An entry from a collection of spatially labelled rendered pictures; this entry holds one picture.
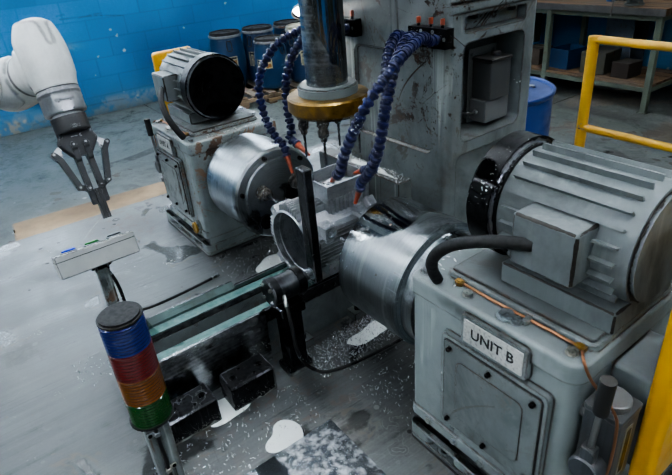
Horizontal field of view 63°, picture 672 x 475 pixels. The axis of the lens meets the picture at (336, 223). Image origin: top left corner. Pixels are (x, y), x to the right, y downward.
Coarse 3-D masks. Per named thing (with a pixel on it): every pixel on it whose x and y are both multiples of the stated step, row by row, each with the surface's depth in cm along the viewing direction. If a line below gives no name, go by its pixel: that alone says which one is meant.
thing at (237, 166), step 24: (240, 144) 145; (264, 144) 142; (216, 168) 146; (240, 168) 138; (264, 168) 139; (288, 168) 144; (312, 168) 149; (216, 192) 146; (240, 192) 138; (264, 192) 138; (288, 192) 146; (240, 216) 140; (264, 216) 144
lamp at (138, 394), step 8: (160, 368) 78; (152, 376) 76; (160, 376) 78; (120, 384) 75; (128, 384) 74; (136, 384) 75; (144, 384) 75; (152, 384) 76; (160, 384) 78; (128, 392) 75; (136, 392) 75; (144, 392) 76; (152, 392) 76; (160, 392) 78; (128, 400) 76; (136, 400) 76; (144, 400) 76; (152, 400) 77
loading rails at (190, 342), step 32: (224, 288) 127; (256, 288) 128; (320, 288) 126; (160, 320) 119; (192, 320) 120; (224, 320) 125; (256, 320) 117; (320, 320) 130; (160, 352) 110; (192, 352) 109; (224, 352) 114; (256, 352) 120; (192, 384) 112
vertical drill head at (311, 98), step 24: (312, 0) 105; (336, 0) 106; (312, 24) 107; (336, 24) 108; (312, 48) 110; (336, 48) 110; (312, 72) 112; (336, 72) 112; (288, 96) 117; (312, 96) 112; (336, 96) 112; (360, 96) 113; (312, 120) 113; (336, 120) 112; (360, 144) 123
